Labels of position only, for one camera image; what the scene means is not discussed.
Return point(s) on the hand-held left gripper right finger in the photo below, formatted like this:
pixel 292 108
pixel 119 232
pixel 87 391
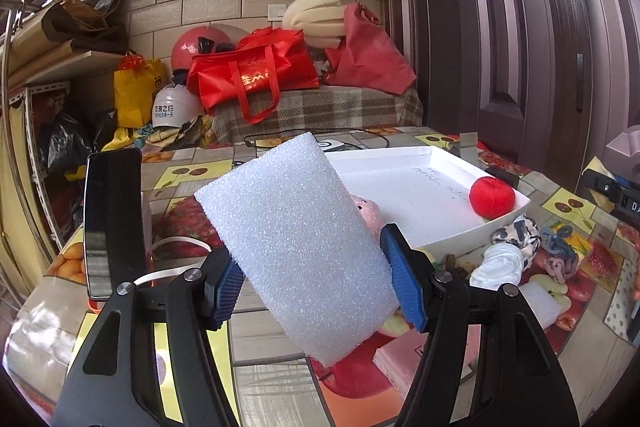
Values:
pixel 405 278

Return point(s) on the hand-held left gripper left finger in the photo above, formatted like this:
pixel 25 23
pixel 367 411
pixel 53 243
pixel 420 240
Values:
pixel 227 288

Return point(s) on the pink plush pig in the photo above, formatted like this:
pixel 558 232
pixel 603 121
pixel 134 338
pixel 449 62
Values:
pixel 368 211

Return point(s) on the white foam block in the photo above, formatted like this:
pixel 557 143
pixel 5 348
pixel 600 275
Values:
pixel 295 247

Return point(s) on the pink tissue packet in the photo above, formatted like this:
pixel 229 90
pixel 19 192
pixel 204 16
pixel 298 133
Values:
pixel 400 357

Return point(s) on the white cardboard tray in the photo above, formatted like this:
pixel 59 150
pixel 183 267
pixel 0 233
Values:
pixel 425 187

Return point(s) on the white knotted towel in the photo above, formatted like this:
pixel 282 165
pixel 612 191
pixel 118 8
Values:
pixel 500 267

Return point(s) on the white sponge block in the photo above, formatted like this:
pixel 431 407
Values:
pixel 542 307

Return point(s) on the fruit print tablecloth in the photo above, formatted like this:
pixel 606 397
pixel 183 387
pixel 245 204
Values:
pixel 270 337

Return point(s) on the black white patterned cloth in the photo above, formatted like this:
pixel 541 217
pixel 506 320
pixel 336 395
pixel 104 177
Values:
pixel 517 232

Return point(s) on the black box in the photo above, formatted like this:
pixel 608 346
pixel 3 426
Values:
pixel 502 176

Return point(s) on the red plush apple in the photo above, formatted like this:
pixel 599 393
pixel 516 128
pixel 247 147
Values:
pixel 491 198

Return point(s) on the black smartphone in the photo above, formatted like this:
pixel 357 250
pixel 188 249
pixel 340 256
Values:
pixel 110 217

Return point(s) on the grey metal block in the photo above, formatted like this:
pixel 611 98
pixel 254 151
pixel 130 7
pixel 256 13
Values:
pixel 468 146

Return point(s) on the white charger device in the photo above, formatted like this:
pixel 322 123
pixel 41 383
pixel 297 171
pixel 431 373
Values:
pixel 330 145

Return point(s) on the plaid blanket covered bench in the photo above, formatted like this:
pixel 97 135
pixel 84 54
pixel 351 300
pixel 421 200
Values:
pixel 325 112

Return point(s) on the white helmet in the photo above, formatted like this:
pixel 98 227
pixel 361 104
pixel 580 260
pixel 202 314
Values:
pixel 172 107

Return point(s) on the black plastic bag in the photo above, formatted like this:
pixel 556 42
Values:
pixel 67 142

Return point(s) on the yellow shopping bag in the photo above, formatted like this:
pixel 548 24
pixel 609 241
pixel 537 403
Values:
pixel 135 92

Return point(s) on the red tote bag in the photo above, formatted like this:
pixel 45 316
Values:
pixel 250 72

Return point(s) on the dark brown door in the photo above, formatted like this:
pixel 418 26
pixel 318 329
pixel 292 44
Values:
pixel 500 7

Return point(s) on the red cloth bag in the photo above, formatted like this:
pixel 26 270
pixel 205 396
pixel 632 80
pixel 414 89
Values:
pixel 370 57

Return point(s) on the pink helmet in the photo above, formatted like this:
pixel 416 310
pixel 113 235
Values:
pixel 192 49

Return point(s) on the cream foam roll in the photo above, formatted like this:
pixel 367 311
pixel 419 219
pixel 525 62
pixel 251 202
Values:
pixel 315 17

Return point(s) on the metal storage shelf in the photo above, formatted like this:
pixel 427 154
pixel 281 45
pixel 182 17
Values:
pixel 55 59

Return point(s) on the chrome rack pole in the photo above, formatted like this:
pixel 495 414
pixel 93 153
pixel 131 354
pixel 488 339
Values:
pixel 4 107

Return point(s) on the brown paper bags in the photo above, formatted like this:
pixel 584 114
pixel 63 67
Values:
pixel 75 22

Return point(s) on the white wall switch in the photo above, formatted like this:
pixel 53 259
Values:
pixel 276 11

